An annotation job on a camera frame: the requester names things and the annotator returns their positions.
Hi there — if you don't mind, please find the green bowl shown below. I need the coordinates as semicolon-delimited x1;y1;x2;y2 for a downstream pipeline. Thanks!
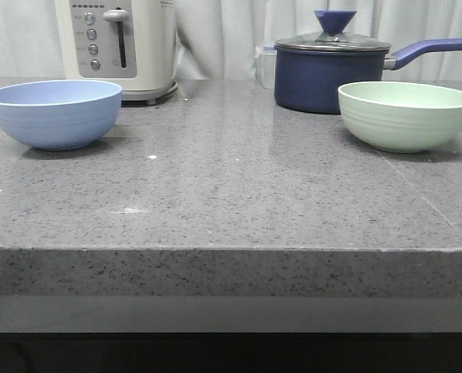
338;81;462;153

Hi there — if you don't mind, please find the blue bowl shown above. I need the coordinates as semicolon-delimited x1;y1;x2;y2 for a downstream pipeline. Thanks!
0;79;123;151

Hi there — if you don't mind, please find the clear plastic food container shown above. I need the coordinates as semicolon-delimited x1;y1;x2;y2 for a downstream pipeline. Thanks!
255;41;277;89

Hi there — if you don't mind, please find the dark blue saucepan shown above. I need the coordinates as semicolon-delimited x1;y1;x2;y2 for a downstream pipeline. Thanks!
274;38;462;114

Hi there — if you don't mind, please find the white curtain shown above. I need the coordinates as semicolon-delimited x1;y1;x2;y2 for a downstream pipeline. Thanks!
0;1;462;79

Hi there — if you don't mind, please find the cream toaster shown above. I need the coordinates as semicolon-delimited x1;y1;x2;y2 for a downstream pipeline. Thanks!
54;0;177;104

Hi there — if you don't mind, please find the glass pot lid blue knob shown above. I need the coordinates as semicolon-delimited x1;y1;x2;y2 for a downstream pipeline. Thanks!
275;10;390;52

